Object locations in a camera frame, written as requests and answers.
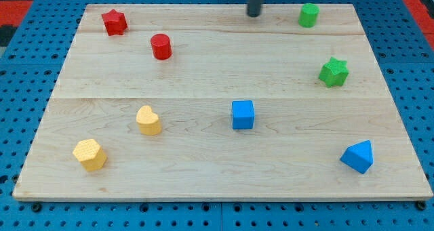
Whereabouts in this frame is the green star block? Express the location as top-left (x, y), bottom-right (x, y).
top-left (318, 57), bottom-right (349, 87)

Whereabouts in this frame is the red star block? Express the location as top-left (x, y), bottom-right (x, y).
top-left (101, 9), bottom-right (127, 36)

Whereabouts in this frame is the blue cube block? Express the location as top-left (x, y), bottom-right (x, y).
top-left (232, 100), bottom-right (255, 129)

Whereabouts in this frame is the wooden board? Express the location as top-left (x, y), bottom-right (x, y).
top-left (13, 4), bottom-right (433, 202)

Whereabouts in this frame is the yellow heart block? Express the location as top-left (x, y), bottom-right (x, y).
top-left (136, 105), bottom-right (162, 135)

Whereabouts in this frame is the red cylinder block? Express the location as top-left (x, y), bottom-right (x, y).
top-left (151, 33), bottom-right (172, 60)

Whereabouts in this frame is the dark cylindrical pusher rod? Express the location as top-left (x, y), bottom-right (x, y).
top-left (246, 0), bottom-right (263, 18)

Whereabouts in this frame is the green cylinder block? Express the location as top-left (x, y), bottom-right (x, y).
top-left (298, 3), bottom-right (319, 28)

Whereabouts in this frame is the yellow hexagon block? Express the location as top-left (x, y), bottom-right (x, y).
top-left (73, 139), bottom-right (107, 171)

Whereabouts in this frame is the blue triangle block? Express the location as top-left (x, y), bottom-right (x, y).
top-left (340, 140), bottom-right (374, 174)

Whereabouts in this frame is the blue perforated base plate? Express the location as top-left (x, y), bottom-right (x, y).
top-left (1, 0), bottom-right (433, 230)

